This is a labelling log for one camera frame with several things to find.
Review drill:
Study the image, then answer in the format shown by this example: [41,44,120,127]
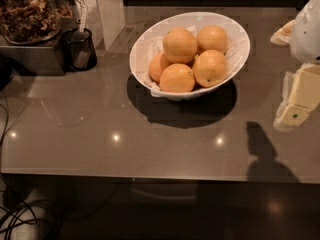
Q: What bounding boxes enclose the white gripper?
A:
[270,0,320,132]

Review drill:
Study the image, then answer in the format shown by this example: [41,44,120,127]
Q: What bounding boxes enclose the orange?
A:
[162,26,197,64]
[159,63,195,93]
[196,25,228,54]
[192,50,227,88]
[148,52,171,83]

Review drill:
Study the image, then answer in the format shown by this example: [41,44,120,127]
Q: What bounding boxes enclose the white oval bowl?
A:
[129,12,250,101]

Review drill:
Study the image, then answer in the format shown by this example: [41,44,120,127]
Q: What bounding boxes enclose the black mesh cup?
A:
[62,28,97,71]

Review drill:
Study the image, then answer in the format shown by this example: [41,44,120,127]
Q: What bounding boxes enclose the white thermometer stick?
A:
[79,0,88,34]

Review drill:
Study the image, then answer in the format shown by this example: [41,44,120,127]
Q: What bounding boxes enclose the dark metal box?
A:
[0,18,77,76]

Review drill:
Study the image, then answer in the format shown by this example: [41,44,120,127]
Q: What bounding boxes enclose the black cables on floor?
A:
[0,90,68,240]

